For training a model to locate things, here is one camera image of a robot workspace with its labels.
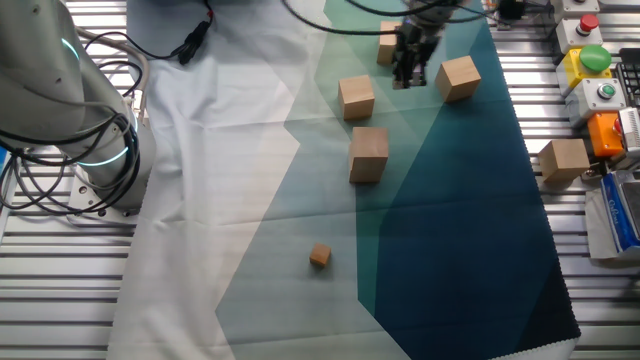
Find silver grille device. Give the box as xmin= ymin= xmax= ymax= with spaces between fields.
xmin=617 ymin=106 xmax=640 ymax=159

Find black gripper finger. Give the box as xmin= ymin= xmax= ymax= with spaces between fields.
xmin=393 ymin=47 xmax=429 ymax=90

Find yellow box green button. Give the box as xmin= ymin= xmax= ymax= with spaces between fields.
xmin=555 ymin=44 xmax=614 ymax=97

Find black keyboard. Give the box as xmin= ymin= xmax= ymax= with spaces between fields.
xmin=617 ymin=47 xmax=640 ymax=107

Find blue green white cloth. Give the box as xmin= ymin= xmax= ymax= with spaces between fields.
xmin=105 ymin=0 xmax=582 ymax=360

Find grey box red button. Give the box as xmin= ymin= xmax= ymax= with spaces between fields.
xmin=554 ymin=13 xmax=604 ymax=55

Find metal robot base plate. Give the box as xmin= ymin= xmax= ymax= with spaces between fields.
xmin=67 ymin=172 xmax=144 ymax=220

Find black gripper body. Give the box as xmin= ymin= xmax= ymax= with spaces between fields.
xmin=399 ymin=19 xmax=444 ymax=56

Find orange button box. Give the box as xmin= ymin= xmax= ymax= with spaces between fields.
xmin=587 ymin=110 xmax=626 ymax=159

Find grey box small green button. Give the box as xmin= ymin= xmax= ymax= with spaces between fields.
xmin=564 ymin=77 xmax=627 ymax=127

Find blue silver packet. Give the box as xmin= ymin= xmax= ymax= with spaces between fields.
xmin=583 ymin=168 xmax=640 ymax=261

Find small wooden cube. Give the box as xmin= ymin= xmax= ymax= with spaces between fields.
xmin=308 ymin=242 xmax=333 ymax=269

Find grey robot hose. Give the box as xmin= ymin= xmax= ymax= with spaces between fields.
xmin=82 ymin=29 xmax=151 ymax=124

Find metal clamp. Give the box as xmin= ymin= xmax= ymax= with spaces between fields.
xmin=492 ymin=0 xmax=526 ymax=30

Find wooden cube block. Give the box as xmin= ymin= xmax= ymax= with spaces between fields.
xmin=376 ymin=20 xmax=404 ymax=67
xmin=434 ymin=54 xmax=483 ymax=104
xmin=348 ymin=167 xmax=389 ymax=184
xmin=348 ymin=126 xmax=390 ymax=171
xmin=338 ymin=74 xmax=376 ymax=122
xmin=537 ymin=138 xmax=591 ymax=184

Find black base cables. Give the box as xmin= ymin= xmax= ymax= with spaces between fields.
xmin=0 ymin=112 xmax=141 ymax=216

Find black tied power cable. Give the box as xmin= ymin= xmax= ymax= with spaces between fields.
xmin=84 ymin=9 xmax=215 ymax=66

